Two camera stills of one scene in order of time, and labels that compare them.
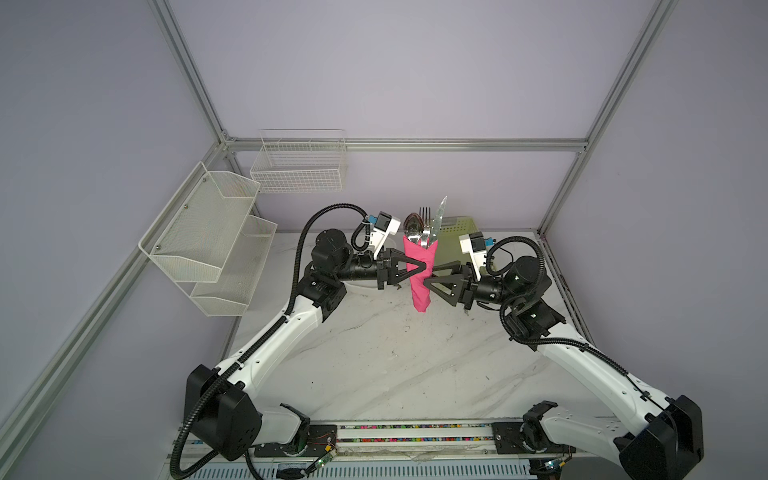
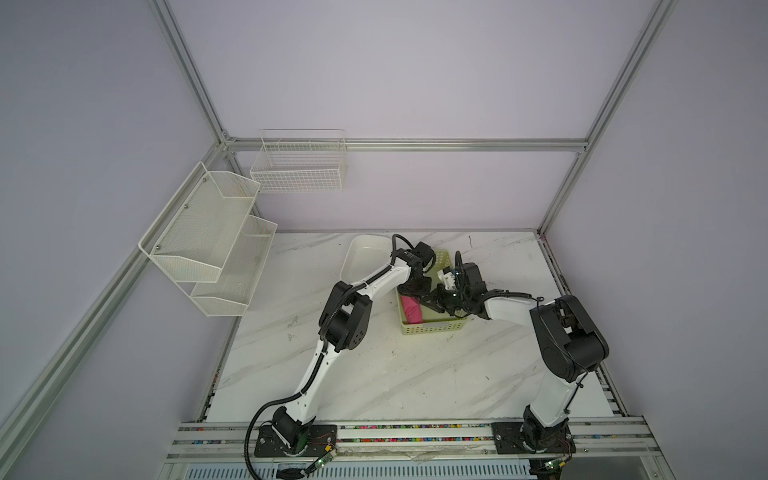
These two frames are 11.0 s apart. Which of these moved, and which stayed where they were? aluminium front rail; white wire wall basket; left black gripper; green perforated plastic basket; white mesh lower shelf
Moved: green perforated plastic basket; left black gripper
Stayed: white wire wall basket; aluminium front rail; white mesh lower shelf
